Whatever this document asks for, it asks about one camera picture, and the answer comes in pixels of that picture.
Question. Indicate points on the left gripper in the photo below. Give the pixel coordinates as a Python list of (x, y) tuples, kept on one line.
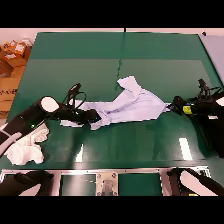
[(87, 116)]

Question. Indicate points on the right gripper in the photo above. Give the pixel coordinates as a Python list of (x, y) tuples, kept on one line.
[(178, 104)]

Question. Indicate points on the light blue shirt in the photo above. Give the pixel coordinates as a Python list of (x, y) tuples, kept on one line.
[(131, 103)]

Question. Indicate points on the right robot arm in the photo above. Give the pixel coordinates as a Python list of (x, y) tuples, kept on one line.
[(210, 111)]

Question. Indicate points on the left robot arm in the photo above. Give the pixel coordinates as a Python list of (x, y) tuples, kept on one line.
[(30, 118)]

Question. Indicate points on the white garment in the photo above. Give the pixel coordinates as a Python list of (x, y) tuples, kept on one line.
[(28, 146)]

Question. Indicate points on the cardboard box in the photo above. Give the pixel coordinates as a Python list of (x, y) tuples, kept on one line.
[(13, 68)]

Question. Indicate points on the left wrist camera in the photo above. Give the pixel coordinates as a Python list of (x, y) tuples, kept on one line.
[(74, 93)]

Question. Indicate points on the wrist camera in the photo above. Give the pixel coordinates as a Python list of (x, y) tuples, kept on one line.
[(204, 87), (74, 93)]

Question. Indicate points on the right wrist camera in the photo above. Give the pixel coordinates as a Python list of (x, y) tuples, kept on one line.
[(204, 87)]

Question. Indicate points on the silver frame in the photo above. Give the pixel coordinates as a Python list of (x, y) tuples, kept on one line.
[(110, 181)]

